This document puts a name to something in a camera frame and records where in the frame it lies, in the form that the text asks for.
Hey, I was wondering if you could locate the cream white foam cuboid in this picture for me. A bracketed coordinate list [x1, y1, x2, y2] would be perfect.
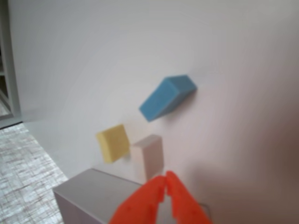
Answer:
[132, 134, 164, 180]

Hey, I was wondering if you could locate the beige woven curtain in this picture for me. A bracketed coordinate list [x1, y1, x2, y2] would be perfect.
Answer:
[0, 121, 69, 224]

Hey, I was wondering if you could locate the yellow foam cuboid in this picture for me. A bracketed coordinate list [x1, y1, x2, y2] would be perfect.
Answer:
[95, 124, 130, 164]

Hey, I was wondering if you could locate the grey frame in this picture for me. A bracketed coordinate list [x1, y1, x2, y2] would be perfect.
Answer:
[0, 0, 22, 122]

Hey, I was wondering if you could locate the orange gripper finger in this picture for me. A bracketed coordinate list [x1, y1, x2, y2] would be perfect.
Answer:
[165, 170, 212, 224]
[108, 176, 167, 224]

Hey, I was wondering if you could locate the white cardboard bin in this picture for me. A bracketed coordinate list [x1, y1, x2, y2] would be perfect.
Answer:
[52, 168, 212, 224]

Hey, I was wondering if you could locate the blue foam cuboid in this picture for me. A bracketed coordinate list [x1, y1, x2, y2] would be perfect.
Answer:
[139, 74, 198, 122]

